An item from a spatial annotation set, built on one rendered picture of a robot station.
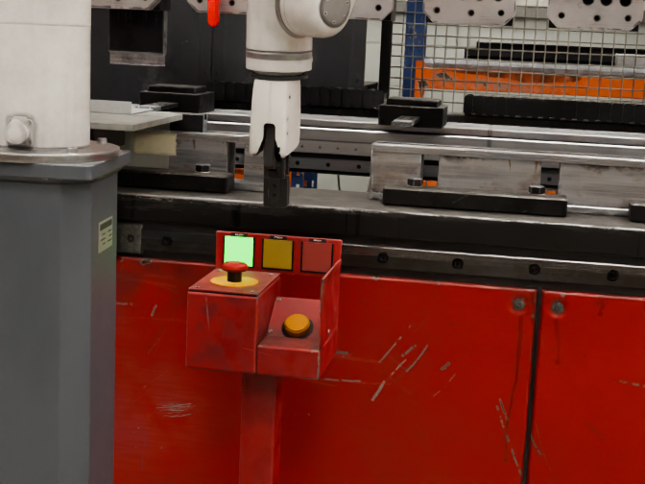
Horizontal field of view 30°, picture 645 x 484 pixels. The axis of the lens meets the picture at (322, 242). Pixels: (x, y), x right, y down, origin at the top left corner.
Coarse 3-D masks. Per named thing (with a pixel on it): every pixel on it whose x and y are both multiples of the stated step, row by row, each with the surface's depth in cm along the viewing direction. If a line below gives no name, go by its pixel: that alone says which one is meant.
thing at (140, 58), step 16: (112, 16) 210; (128, 16) 209; (144, 16) 209; (160, 16) 208; (112, 32) 210; (128, 32) 210; (144, 32) 209; (160, 32) 208; (112, 48) 210; (128, 48) 210; (144, 48) 210; (160, 48) 209; (144, 64) 211; (160, 64) 210
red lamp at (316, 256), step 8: (304, 248) 186; (312, 248) 186; (320, 248) 185; (328, 248) 185; (304, 256) 186; (312, 256) 186; (320, 256) 186; (328, 256) 185; (304, 264) 186; (312, 264) 186; (320, 264) 186; (328, 264) 186
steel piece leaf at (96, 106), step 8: (96, 104) 203; (104, 104) 203; (112, 104) 202; (120, 104) 202; (128, 104) 202; (96, 112) 203; (104, 112) 203; (112, 112) 203; (120, 112) 203; (128, 112) 202; (136, 112) 205
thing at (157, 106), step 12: (168, 84) 238; (144, 96) 231; (156, 96) 230; (168, 96) 230; (180, 96) 229; (192, 96) 229; (204, 96) 232; (144, 108) 215; (156, 108) 217; (168, 108) 224; (180, 108) 230; (192, 108) 229; (204, 108) 233
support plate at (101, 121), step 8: (144, 112) 208; (152, 112) 209; (160, 112) 210; (96, 120) 189; (104, 120) 189; (112, 120) 190; (120, 120) 191; (128, 120) 191; (136, 120) 192; (144, 120) 193; (152, 120) 193; (160, 120) 197; (168, 120) 202; (176, 120) 206; (96, 128) 185; (104, 128) 185; (112, 128) 185; (120, 128) 184; (128, 128) 184; (136, 128) 186; (144, 128) 190
